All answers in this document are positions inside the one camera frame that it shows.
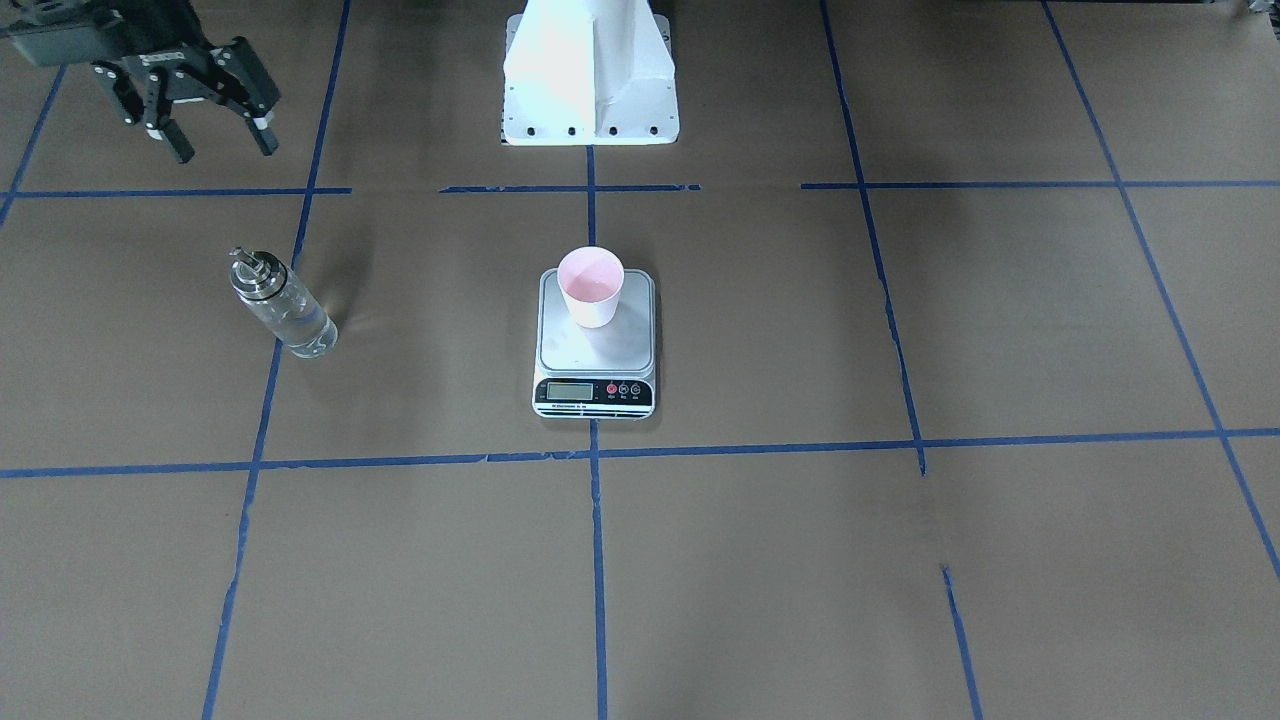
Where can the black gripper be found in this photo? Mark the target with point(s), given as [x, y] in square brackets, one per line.
[178, 84]

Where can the clear glass sauce bottle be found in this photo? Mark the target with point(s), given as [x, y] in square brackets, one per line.
[282, 302]

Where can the pink plastic cup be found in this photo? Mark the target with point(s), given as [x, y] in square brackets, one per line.
[590, 280]

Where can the silver digital kitchen scale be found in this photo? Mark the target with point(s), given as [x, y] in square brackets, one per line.
[608, 372]

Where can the white pedestal column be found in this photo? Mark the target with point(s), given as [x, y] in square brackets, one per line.
[589, 73]

